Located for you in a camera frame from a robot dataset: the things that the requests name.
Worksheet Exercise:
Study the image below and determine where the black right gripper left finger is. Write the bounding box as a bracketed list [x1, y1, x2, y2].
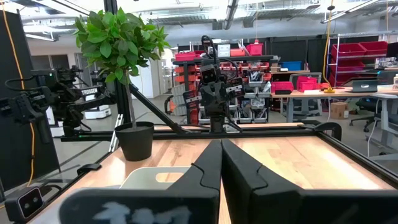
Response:
[58, 139, 223, 224]

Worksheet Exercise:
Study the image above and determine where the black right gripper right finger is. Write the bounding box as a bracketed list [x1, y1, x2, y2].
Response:
[221, 139, 398, 224]

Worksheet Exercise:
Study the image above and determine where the white plastic container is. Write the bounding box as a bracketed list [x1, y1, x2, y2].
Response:
[119, 166, 191, 190]

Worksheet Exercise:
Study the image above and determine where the black shelf with bins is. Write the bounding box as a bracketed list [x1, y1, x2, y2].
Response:
[172, 39, 275, 125]

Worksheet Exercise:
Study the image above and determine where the red plastic bin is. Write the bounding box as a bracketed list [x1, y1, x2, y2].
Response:
[271, 81, 295, 93]
[296, 76, 325, 93]
[245, 42, 264, 56]

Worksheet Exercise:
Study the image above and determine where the green potted plant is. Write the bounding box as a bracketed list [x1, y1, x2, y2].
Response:
[73, 6, 172, 162]

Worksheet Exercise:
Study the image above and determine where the blue plastic bin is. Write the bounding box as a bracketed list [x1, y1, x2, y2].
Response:
[280, 60, 303, 72]

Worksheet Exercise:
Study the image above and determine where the black table clamp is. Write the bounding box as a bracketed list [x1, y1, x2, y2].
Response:
[306, 121, 343, 141]
[76, 163, 102, 175]

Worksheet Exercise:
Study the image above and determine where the cardboard box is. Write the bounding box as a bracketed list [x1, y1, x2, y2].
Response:
[330, 101, 350, 120]

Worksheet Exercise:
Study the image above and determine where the white floor box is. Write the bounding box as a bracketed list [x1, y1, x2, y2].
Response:
[83, 105, 112, 120]

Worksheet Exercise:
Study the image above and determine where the wooden desk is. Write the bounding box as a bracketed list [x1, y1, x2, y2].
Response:
[269, 86, 398, 123]

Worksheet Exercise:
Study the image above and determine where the black office chair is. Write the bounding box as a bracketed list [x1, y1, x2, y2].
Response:
[349, 98, 384, 134]

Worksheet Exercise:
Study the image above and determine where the gray laptop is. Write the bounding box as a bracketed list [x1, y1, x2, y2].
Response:
[351, 79, 379, 93]

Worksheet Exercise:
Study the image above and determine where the white desk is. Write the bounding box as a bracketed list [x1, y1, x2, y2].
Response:
[368, 92, 398, 161]

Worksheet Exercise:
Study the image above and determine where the black board panel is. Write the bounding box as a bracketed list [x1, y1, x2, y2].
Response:
[0, 9, 62, 191]

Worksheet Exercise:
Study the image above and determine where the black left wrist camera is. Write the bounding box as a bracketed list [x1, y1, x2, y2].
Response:
[200, 63, 219, 85]

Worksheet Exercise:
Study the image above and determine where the black table end rail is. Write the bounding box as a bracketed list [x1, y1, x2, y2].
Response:
[60, 124, 318, 142]

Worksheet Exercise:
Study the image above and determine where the black diagonal frame brace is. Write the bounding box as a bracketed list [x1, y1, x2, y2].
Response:
[129, 83, 189, 135]

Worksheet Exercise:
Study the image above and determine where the black frame post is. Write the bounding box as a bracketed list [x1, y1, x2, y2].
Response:
[104, 0, 132, 125]

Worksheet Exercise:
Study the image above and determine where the black table side rail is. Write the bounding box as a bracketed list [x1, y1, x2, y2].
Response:
[315, 130, 398, 188]

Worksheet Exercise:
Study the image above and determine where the yellow hanging cord with plug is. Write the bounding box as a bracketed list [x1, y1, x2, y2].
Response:
[322, 0, 336, 94]

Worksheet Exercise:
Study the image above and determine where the wire rack with red bins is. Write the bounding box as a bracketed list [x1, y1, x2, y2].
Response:
[328, 33, 389, 88]

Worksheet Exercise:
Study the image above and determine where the yellow cable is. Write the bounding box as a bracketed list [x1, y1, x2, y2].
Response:
[1, 9, 35, 187]

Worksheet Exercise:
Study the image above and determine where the black table-level camera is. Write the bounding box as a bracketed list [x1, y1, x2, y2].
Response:
[4, 185, 45, 223]

